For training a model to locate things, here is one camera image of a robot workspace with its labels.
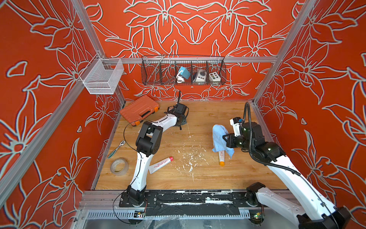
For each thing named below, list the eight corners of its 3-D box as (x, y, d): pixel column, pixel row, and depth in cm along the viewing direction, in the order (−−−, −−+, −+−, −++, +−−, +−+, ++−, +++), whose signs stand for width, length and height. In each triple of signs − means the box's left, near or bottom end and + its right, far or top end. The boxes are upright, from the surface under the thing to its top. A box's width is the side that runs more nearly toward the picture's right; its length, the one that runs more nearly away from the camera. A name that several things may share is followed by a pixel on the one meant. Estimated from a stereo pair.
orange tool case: (120, 113, 113) (118, 109, 109) (147, 98, 125) (146, 93, 121) (133, 127, 104) (131, 123, 101) (160, 108, 116) (159, 104, 112)
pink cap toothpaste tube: (150, 174, 84) (150, 172, 82) (148, 167, 86) (147, 166, 84) (174, 160, 89) (174, 158, 87) (171, 154, 91) (170, 153, 90)
